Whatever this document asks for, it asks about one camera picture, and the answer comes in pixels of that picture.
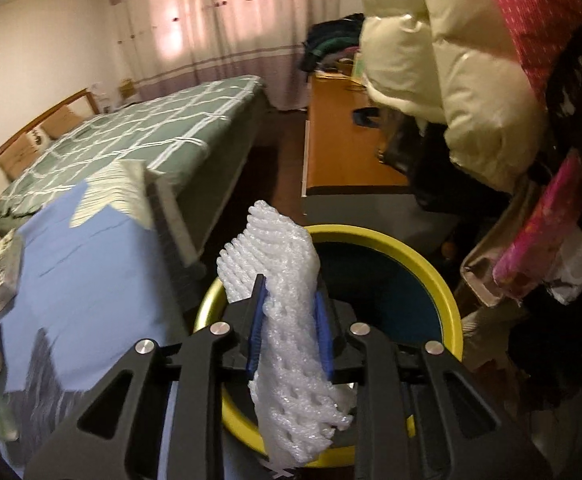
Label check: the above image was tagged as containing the white foam net wrap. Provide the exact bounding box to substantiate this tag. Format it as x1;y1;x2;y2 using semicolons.
216;200;356;468

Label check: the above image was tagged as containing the yellow rimmed blue trash bin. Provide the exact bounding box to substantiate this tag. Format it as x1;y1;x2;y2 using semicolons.
193;224;463;469

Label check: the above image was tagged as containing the blue star patterned cloth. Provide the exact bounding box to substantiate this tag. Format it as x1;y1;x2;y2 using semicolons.
0;159;233;480

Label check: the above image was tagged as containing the green checked bed quilt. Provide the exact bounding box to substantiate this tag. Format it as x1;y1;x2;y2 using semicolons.
0;75;267;226

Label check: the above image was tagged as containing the wooden long desk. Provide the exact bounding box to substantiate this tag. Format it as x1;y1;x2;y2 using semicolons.
303;76;410;197

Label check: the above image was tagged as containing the pink floral garment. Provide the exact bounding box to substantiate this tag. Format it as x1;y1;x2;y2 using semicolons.
492;150;582;300

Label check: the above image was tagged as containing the small cardboard box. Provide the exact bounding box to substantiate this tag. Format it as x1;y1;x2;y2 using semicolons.
118;79;137;101

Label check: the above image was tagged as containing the white patterned carton box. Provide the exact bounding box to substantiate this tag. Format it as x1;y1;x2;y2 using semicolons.
0;230;23;311

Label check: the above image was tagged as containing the dark clothes pile on desk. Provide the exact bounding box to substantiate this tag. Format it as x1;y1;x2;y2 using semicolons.
299;13;365;74

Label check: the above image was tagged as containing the right tan pillow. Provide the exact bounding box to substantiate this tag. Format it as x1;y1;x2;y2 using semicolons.
41;105;85;140

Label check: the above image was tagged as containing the tan pillow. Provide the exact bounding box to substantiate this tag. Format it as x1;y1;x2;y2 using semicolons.
41;105;85;140
0;136;40;181

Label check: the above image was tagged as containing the left tan pillow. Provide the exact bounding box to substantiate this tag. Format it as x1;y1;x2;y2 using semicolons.
0;136;40;181

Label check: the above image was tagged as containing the pink window curtain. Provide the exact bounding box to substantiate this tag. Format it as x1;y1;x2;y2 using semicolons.
108;0;361;110

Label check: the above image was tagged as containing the cream puffer jacket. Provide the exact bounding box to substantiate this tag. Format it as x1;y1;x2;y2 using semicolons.
361;0;546;193

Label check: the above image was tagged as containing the red dotted garment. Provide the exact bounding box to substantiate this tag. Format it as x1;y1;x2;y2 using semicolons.
495;0;582;104

